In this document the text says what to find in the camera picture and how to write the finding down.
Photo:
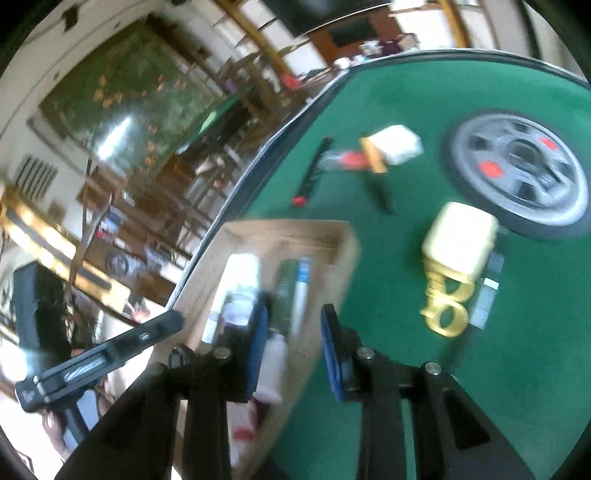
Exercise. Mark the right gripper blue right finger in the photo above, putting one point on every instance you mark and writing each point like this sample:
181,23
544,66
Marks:
340,344

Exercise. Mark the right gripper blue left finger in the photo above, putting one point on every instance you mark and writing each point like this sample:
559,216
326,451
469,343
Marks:
258,327

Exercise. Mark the blue capped white pen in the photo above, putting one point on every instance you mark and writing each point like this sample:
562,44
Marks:
302,279

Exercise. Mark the white pill bottle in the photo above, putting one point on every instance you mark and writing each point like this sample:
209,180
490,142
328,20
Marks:
235,296

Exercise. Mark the white dropper bottle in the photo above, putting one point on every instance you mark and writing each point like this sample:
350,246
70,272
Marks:
269,388

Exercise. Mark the rose hand cream tube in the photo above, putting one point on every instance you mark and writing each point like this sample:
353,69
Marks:
242,426

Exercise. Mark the black marker pen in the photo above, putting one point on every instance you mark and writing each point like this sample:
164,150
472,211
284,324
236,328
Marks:
283,297

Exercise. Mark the black round fan part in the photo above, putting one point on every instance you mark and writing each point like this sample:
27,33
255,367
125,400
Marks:
180,356

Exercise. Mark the person left hand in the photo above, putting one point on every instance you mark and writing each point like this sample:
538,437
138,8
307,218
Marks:
92,405

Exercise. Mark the cardboard tray box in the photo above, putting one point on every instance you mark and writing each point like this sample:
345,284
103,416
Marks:
333,249

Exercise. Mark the black red-tipped pen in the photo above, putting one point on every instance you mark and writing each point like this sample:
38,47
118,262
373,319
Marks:
311,176

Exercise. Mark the yellow black pen far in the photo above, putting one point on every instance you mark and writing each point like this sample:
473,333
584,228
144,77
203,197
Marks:
379,171

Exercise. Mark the clear red lighter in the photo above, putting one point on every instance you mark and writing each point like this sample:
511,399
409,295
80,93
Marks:
348,160

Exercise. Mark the dark green small device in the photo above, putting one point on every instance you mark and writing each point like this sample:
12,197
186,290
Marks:
487,289

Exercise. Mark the large floral painting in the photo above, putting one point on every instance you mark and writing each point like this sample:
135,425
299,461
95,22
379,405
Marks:
130,103

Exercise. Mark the round grey table centre console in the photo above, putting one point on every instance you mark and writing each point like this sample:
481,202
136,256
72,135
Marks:
522,171

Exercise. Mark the cream box with yellow keychain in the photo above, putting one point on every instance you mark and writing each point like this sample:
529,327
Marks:
455,252

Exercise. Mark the wall television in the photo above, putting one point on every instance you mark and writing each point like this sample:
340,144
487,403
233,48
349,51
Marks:
301,16

